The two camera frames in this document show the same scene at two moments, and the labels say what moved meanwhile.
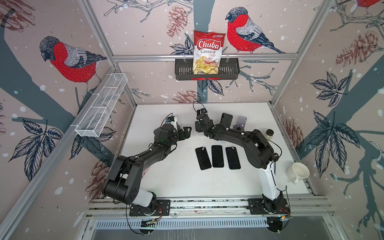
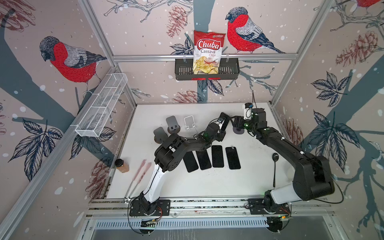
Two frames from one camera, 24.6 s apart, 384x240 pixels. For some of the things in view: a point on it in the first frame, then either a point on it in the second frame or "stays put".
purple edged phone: x=203 y=158 stays put
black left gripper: x=187 y=135 -> x=221 y=136
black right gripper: x=197 y=127 -> x=239 y=119
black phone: x=217 y=156 stays put
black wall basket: x=229 y=70 stays put
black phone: x=232 y=158 stays put
